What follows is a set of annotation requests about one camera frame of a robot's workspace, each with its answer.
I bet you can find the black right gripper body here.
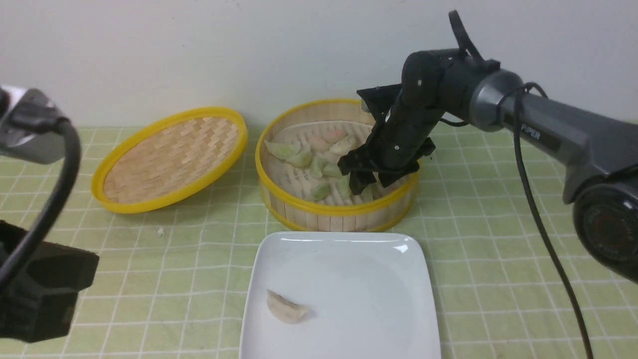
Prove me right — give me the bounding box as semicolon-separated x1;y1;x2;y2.
337;84;446;188

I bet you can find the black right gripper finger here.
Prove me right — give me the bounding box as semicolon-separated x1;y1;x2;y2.
378;172;410;188
349;171;376;195

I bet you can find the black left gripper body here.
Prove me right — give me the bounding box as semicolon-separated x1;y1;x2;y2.
0;242;100;344

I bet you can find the pale white dumpling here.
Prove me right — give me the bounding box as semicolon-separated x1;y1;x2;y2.
266;289;310;324

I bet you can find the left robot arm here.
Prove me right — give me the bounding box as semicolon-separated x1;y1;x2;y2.
0;85;99;344

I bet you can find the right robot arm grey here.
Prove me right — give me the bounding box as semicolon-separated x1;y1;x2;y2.
338;48;638;282

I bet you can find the white square plate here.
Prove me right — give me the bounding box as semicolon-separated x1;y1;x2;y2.
239;231;442;359

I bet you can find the green dumpling front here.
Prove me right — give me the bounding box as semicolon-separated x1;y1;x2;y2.
305;181;332;202

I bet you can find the green dumpling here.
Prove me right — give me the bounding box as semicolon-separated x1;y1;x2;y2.
264;141;302;161
305;181;332;202

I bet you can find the pink dumpling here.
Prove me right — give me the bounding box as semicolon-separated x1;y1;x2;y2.
309;130;347;152

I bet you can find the white steamer liner paper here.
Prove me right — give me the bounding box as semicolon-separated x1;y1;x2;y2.
261;121;379;206

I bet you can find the bamboo steamer basket yellow rim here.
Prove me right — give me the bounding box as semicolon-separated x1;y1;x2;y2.
255;99;419;232

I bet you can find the green dumpling upper left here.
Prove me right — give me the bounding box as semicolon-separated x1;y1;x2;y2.
264;141;302;161

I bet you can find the green checkered tablecloth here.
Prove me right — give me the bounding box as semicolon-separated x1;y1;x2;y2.
0;121;638;359

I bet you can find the bamboo steamer lid yellow rim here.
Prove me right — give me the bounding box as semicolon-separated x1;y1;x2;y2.
91;107;248;214

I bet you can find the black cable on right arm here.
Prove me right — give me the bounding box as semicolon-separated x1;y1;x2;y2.
448;10;595;359

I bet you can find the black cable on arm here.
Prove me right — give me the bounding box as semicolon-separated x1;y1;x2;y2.
0;102;82;290
448;10;595;359

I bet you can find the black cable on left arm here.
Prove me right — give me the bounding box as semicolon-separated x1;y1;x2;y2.
0;102;82;290

